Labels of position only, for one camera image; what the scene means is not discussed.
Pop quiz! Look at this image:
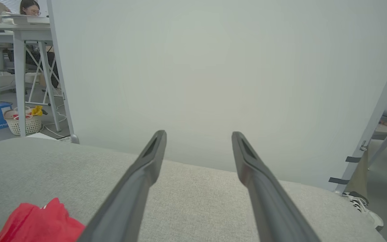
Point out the white desk with crossed braces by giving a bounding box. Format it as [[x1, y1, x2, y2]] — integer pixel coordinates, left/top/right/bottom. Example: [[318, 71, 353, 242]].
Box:
[[0, 23, 63, 137]]

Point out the white floor cable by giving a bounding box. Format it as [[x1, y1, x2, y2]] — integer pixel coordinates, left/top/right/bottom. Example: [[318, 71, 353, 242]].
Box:
[[42, 101, 69, 139]]

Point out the red white basketball jersey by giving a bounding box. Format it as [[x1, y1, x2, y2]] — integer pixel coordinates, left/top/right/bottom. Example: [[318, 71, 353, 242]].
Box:
[[0, 197, 86, 242]]

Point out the black white sneaker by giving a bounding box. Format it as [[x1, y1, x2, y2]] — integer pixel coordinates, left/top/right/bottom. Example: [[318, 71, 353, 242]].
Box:
[[343, 191, 385, 232]]

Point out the white papers stack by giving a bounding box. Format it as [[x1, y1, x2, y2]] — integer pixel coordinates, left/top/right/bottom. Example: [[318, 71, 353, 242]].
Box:
[[0, 11, 50, 25]]

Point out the white laundry basket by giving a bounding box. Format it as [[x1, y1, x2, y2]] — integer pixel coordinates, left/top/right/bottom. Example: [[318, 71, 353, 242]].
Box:
[[3, 106, 43, 136]]

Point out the white partition screen grey frame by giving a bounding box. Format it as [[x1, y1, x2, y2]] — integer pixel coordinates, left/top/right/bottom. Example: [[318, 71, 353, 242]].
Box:
[[46, 0, 387, 195]]

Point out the seated person with glasses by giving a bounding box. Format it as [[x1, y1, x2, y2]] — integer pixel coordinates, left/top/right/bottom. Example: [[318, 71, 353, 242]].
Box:
[[7, 0, 60, 88]]

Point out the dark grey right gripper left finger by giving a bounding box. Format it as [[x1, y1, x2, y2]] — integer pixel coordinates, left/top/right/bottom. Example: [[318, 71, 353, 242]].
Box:
[[76, 130, 167, 242]]

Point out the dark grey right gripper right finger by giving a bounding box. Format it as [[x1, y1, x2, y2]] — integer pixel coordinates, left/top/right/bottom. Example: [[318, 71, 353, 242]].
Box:
[[231, 131, 322, 242]]

